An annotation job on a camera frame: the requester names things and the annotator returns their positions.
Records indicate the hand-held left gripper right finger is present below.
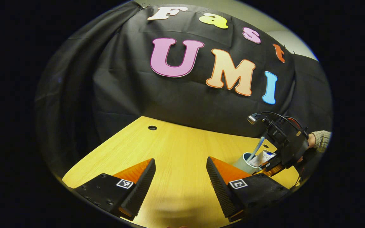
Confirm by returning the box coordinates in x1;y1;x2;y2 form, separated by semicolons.
206;156;291;223

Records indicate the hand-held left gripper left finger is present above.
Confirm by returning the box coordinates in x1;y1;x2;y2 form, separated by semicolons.
74;158;156;221

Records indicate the white toothpaste tube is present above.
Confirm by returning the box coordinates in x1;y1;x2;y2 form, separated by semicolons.
249;150;277;168

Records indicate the pale toothbrush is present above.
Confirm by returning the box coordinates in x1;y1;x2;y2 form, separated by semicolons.
248;136;266;162

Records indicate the pale cup with wooden handle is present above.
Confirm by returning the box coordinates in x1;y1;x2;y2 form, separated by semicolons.
232;152;264;175

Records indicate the wooden desktop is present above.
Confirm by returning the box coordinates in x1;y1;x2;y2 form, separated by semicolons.
61;116;301;228

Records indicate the black backdrop cloth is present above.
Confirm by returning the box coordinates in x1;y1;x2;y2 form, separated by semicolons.
34;0;333;178

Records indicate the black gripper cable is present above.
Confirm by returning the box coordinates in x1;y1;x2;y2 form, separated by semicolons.
260;111;301;131

